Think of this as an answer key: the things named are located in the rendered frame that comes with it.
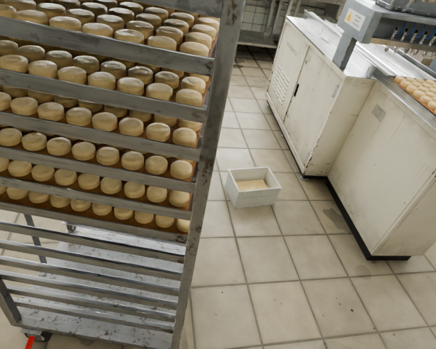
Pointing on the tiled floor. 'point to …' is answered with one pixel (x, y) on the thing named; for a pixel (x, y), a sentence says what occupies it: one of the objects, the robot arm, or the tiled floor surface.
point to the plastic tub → (252, 187)
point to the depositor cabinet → (315, 97)
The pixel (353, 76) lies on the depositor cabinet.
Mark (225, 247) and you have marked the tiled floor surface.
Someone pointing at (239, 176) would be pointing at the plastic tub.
